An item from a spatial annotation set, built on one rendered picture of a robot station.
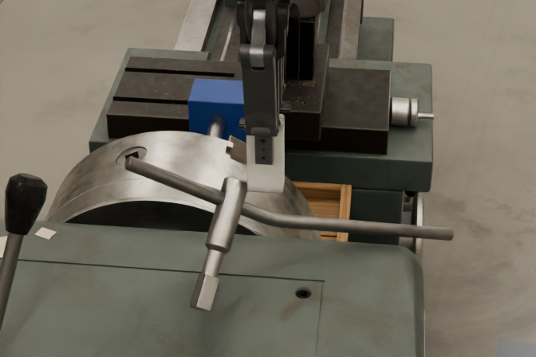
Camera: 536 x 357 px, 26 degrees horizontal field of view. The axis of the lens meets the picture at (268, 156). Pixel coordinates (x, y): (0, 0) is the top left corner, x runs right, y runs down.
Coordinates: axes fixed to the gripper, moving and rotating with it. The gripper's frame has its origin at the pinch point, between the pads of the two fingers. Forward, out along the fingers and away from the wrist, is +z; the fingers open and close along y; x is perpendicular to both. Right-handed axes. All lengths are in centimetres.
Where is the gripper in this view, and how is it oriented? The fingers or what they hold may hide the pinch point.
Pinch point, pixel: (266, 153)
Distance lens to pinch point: 96.4
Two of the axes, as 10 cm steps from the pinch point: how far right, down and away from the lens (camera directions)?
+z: 0.1, 8.2, 5.7
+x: -10.0, -0.5, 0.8
